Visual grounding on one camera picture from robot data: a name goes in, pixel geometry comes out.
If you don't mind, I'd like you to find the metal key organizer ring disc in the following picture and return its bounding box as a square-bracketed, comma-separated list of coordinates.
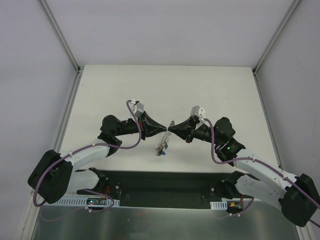
[155, 129, 172, 157]

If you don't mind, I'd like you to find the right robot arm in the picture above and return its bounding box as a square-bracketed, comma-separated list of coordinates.
[168, 116, 320, 227]

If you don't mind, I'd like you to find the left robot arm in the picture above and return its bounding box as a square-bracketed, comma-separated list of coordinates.
[27, 112, 167, 204]

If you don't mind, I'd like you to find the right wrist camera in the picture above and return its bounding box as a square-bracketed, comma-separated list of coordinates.
[190, 105, 206, 127]

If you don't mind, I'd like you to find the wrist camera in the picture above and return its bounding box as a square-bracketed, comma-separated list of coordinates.
[129, 100, 145, 118]
[190, 105, 206, 127]

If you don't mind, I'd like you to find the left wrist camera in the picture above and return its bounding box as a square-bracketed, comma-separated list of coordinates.
[129, 100, 145, 118]

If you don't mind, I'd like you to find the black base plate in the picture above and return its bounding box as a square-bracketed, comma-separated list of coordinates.
[74, 168, 287, 213]

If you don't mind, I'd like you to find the right white cable duct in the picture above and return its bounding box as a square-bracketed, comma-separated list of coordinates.
[210, 200, 228, 211]

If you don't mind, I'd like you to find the white cable duct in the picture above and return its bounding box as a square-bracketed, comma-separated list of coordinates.
[210, 200, 228, 211]
[52, 196, 120, 208]

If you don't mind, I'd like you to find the left white cable duct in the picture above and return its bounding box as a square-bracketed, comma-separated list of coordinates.
[52, 196, 120, 208]

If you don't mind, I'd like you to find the left aluminium frame rail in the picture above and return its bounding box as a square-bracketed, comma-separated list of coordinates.
[38, 0, 83, 154]

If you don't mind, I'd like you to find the aluminium frame rail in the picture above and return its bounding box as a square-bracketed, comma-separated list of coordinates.
[38, 0, 83, 154]
[252, 0, 303, 169]

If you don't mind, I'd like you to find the right aluminium frame rail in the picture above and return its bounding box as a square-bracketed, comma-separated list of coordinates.
[252, 0, 303, 169]

